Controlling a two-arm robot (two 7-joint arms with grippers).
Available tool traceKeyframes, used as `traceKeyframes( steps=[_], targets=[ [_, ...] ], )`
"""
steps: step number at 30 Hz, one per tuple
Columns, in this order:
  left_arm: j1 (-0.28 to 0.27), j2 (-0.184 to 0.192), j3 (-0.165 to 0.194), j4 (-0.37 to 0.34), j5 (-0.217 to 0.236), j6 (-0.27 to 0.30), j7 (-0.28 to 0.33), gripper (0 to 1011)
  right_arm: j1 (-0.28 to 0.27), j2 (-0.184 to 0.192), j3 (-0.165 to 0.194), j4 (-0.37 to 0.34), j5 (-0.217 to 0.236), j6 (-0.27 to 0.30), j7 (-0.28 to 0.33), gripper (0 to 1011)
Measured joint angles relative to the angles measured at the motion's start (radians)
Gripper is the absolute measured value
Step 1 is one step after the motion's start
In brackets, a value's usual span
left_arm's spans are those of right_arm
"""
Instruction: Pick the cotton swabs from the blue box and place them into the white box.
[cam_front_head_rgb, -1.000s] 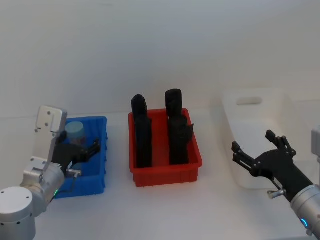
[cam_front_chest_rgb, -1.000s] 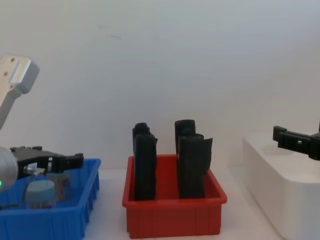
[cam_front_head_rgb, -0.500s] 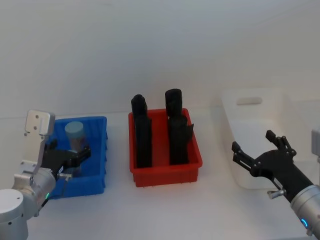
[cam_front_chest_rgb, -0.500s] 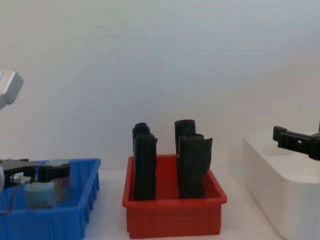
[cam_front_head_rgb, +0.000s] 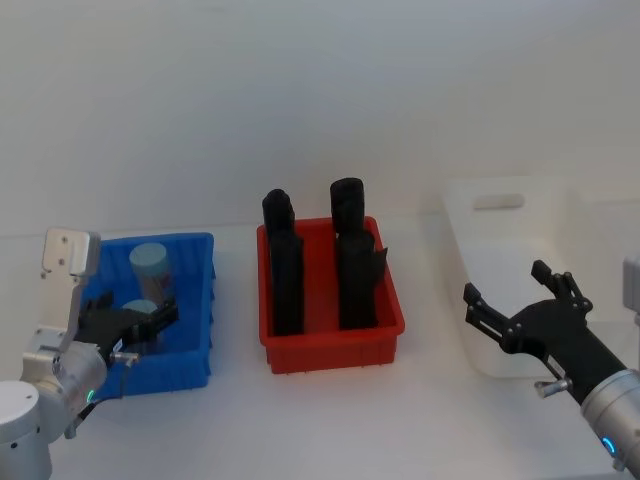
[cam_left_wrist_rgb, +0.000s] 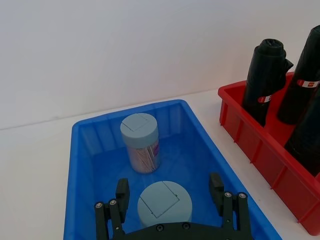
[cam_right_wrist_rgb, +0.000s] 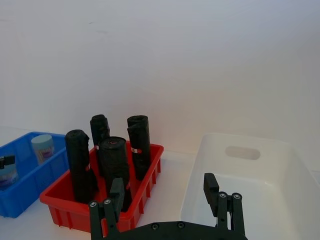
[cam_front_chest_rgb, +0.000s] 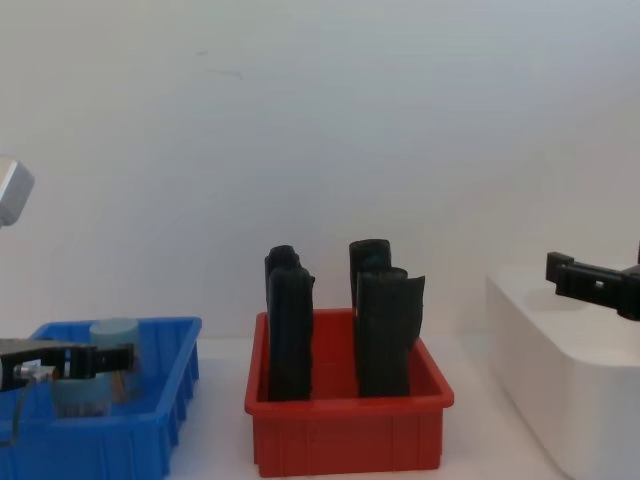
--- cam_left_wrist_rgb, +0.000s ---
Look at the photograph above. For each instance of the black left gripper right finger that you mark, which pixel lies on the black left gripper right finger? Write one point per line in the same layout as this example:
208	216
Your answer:
217	190

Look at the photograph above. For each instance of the red plastic bin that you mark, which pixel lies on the red plastic bin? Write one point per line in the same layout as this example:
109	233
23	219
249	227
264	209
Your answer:
265	150

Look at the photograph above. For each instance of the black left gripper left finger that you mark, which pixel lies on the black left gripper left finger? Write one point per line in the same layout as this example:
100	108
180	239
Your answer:
123	197

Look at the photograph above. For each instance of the black garbage bag roll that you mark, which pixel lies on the black garbage bag roll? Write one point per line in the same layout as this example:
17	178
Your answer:
307	140
305	65
265	75

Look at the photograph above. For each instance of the blue plastic bin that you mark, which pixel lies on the blue plastic bin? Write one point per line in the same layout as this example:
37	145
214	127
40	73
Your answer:
200	155

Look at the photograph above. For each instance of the toothpick jar with grey-blue lid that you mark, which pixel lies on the toothpick jar with grey-blue lid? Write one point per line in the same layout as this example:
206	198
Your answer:
140	135
165	202

